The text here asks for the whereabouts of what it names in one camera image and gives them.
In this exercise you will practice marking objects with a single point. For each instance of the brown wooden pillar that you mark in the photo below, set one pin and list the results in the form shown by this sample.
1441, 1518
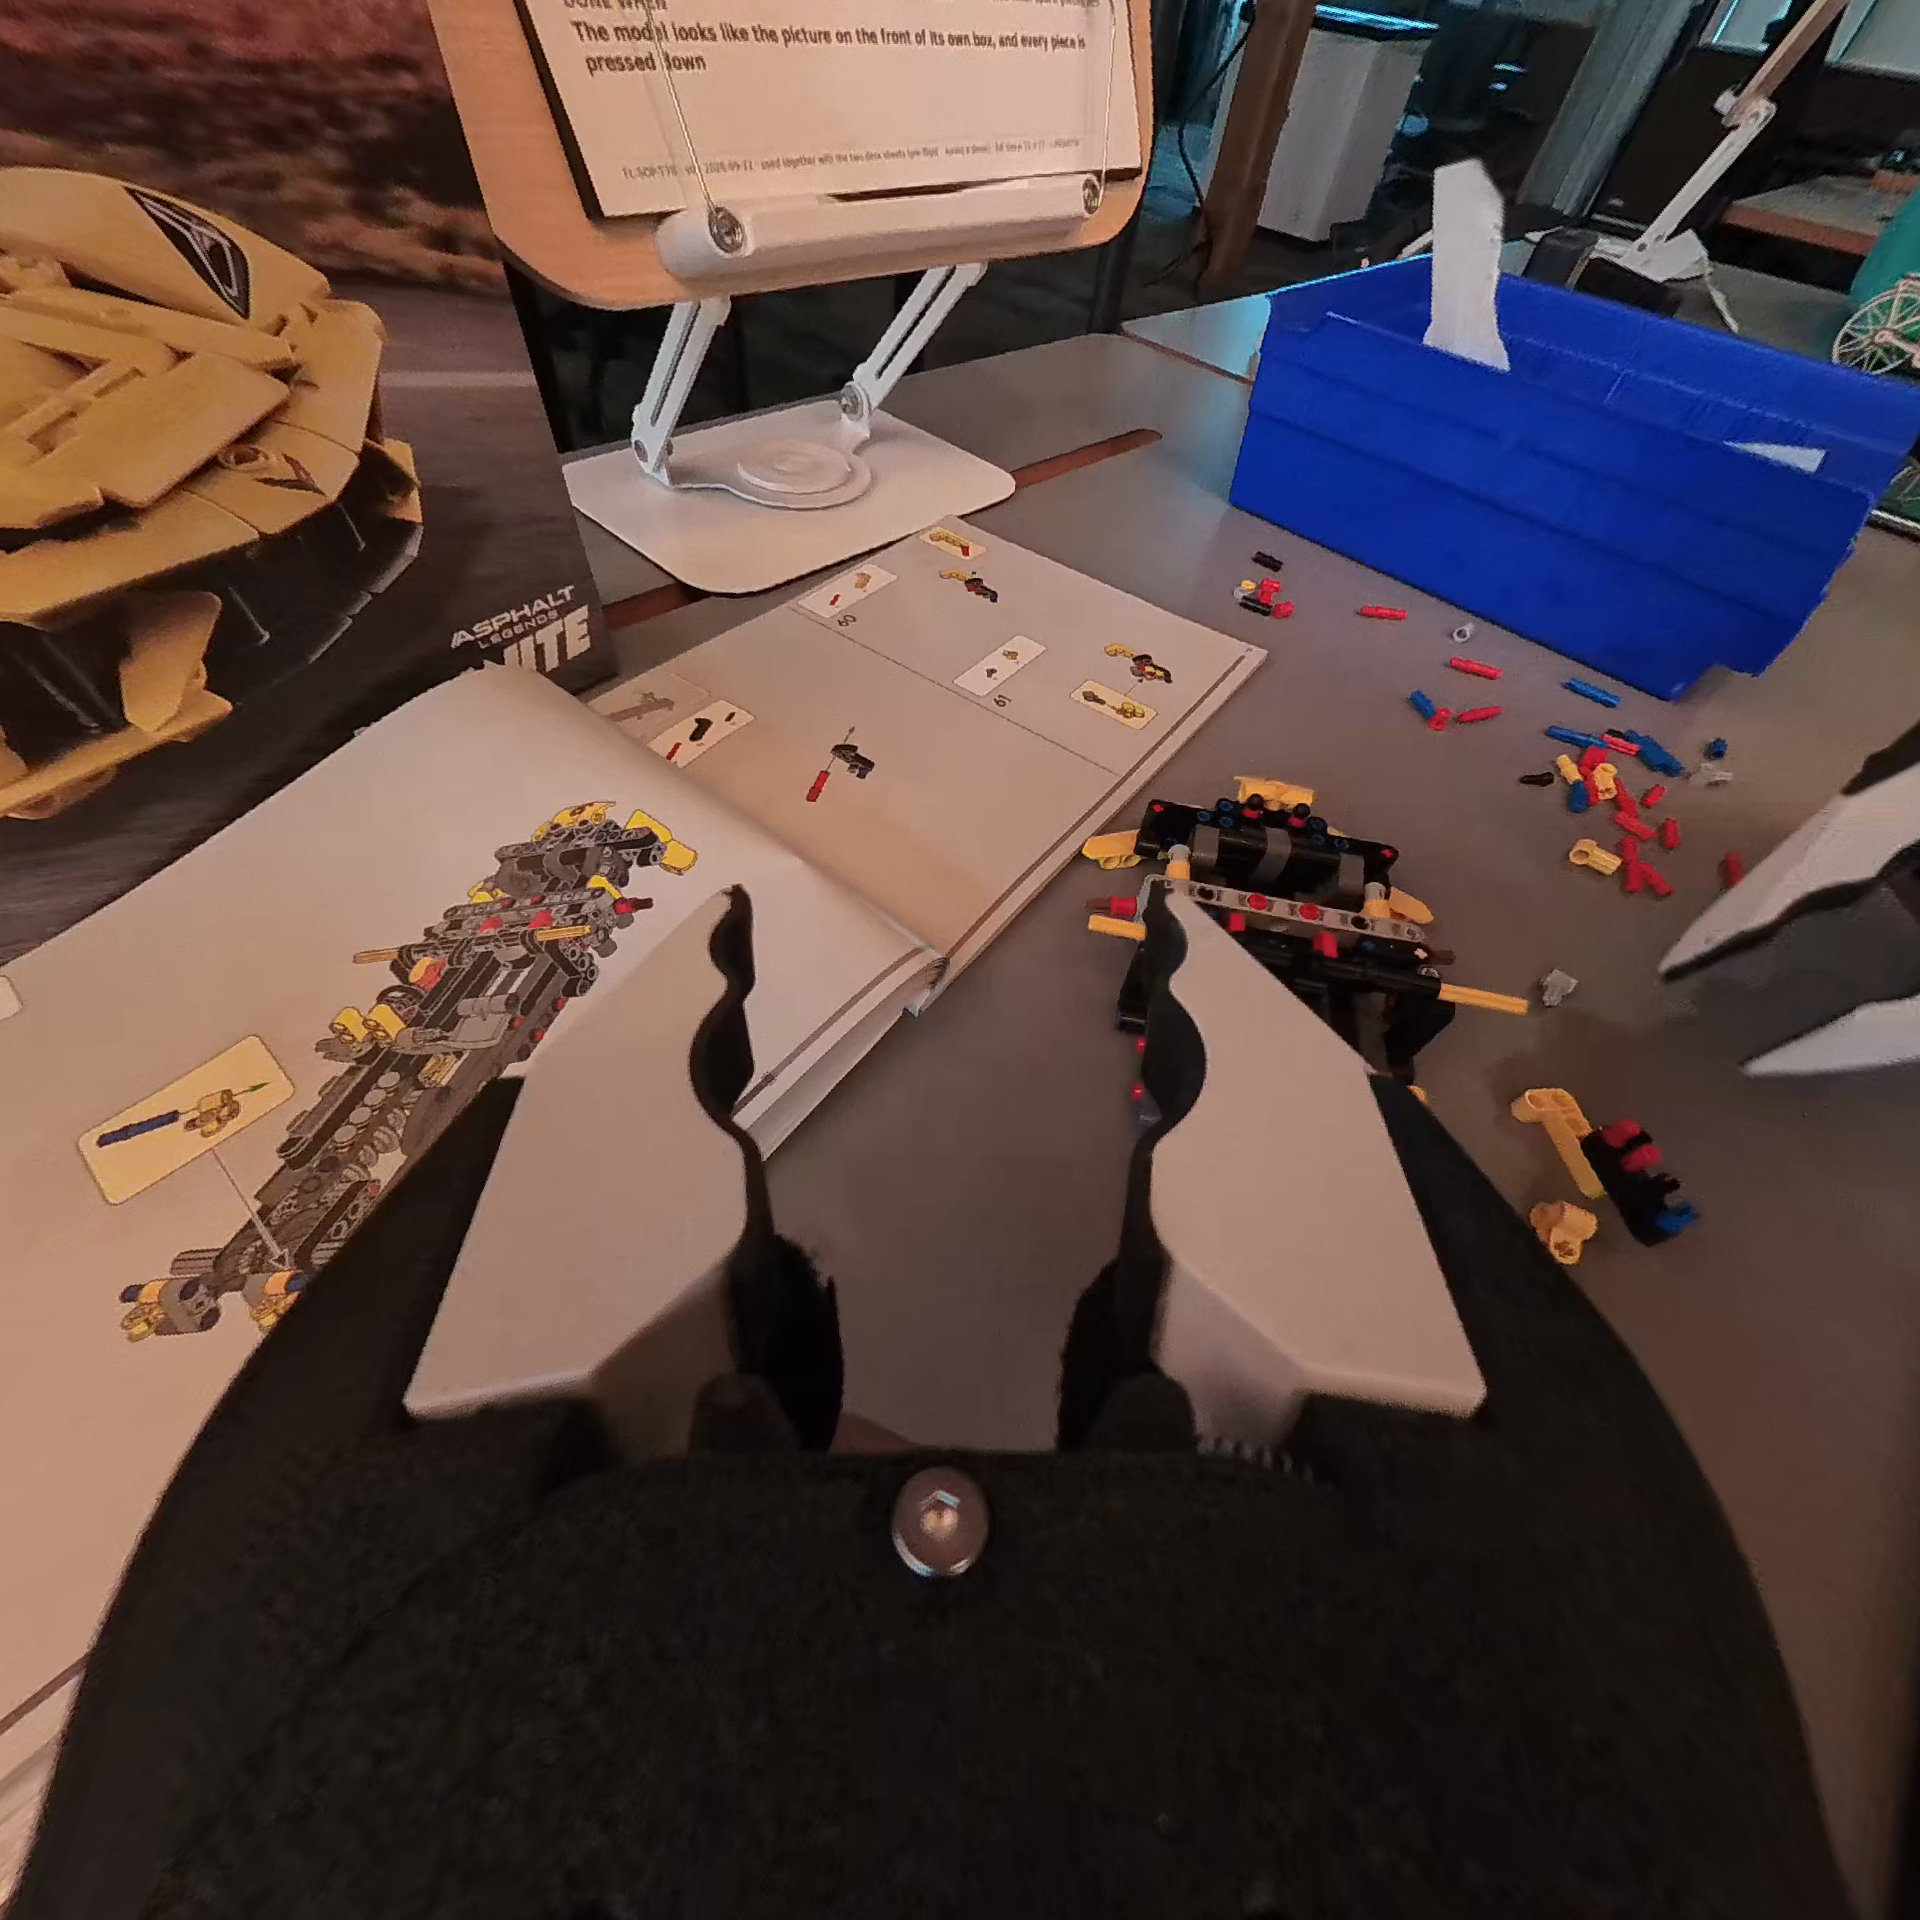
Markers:
1254, 132

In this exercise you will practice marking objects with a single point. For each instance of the blue lego pin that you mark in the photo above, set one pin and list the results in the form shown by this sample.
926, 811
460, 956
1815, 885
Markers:
1672, 1217

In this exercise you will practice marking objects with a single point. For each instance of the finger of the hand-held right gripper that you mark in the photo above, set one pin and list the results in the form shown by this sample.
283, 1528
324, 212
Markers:
1861, 1043
1805, 880

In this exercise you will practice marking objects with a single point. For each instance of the lego instruction booklet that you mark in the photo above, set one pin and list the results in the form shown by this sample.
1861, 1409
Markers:
904, 783

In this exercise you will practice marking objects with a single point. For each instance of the lego car model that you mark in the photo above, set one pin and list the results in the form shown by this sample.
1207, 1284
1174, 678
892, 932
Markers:
1293, 866

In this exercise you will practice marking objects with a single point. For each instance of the pile of red blue pins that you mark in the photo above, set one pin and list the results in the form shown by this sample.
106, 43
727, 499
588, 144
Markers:
1618, 791

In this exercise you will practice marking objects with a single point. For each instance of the white stand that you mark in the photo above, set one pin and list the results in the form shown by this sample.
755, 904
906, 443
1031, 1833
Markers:
784, 510

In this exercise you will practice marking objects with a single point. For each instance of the blue plastic bin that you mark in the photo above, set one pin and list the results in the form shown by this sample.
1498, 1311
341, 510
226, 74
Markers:
1498, 476

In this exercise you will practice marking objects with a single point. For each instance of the lego set box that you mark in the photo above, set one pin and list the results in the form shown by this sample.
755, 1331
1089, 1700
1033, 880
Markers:
226, 373

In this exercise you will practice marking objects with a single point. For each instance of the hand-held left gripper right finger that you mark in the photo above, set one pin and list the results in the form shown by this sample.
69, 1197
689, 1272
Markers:
1306, 1199

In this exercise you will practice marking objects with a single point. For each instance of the white desk lamp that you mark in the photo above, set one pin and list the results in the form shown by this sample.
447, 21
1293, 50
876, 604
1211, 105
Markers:
1691, 165

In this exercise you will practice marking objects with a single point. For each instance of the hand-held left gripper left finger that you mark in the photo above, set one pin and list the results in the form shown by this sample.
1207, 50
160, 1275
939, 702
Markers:
588, 1181

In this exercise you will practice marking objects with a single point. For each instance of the black lego beam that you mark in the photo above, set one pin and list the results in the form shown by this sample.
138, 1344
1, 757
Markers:
1630, 1197

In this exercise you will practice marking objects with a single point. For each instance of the small cluster of lego connectors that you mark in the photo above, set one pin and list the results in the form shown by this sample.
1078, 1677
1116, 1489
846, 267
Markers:
1265, 587

